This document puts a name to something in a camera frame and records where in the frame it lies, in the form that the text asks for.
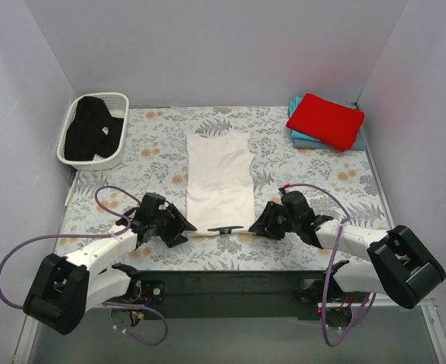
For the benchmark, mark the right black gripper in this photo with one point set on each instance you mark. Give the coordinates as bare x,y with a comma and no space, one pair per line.
272,221

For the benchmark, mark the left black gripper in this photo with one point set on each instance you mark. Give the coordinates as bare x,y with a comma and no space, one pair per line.
169,227

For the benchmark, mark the white t shirt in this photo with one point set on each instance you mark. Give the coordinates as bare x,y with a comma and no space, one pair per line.
220,195

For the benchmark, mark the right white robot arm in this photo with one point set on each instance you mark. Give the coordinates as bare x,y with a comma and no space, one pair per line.
394,263

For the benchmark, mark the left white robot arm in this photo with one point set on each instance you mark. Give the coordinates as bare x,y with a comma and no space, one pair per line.
66,287

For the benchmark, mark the blue folded t shirt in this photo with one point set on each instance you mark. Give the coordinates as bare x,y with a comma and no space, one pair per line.
303,141

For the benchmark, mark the red folded t shirt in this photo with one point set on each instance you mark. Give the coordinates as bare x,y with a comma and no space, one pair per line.
333,124

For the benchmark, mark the black t shirt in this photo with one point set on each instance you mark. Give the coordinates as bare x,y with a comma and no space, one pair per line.
93,131

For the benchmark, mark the white plastic basket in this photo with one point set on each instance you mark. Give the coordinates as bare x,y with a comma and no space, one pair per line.
117,104

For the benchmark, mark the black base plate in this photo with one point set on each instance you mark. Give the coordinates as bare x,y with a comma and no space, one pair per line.
227,294

